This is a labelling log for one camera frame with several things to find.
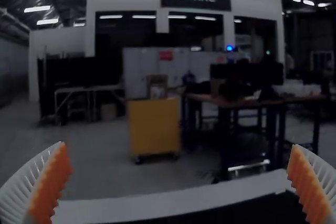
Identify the yellow wheeled cabinet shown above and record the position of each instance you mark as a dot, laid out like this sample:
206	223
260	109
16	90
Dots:
155	127

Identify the black mat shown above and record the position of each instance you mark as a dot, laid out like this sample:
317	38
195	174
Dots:
183	213

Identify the blue frame table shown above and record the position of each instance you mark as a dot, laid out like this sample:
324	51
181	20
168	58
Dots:
252	100

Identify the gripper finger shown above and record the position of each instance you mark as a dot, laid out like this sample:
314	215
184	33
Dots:
36	190
312	187

